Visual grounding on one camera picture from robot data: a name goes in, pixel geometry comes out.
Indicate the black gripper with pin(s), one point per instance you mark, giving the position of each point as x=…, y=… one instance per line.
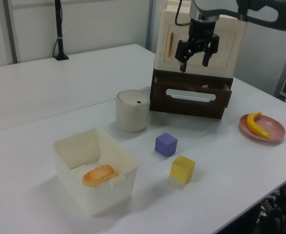
x=202, y=31

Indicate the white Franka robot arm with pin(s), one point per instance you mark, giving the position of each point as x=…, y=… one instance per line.
x=259, y=14

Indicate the dark brown drawer cabinet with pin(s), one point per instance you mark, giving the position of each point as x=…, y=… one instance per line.
x=172, y=73

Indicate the small white item in drawer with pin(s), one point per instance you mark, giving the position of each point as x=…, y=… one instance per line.
x=204, y=86

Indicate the cream plastic cupboard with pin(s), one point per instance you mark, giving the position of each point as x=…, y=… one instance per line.
x=162, y=48

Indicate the small beige trash bin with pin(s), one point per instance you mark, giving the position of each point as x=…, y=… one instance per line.
x=131, y=114

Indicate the yellow banana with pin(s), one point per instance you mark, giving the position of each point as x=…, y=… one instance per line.
x=252, y=124

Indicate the purple cube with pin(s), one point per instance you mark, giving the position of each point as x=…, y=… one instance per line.
x=165, y=145

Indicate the pink plate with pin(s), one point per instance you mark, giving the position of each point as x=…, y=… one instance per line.
x=274, y=128

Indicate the yellow cube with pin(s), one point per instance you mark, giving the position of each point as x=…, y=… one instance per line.
x=181, y=169

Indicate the black pole stand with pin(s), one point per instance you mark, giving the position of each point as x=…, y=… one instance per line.
x=59, y=29

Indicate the toasted bread loaf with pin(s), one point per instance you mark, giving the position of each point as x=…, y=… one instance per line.
x=99, y=175

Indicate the white plastic storage box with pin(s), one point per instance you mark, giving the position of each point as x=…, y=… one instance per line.
x=101, y=197

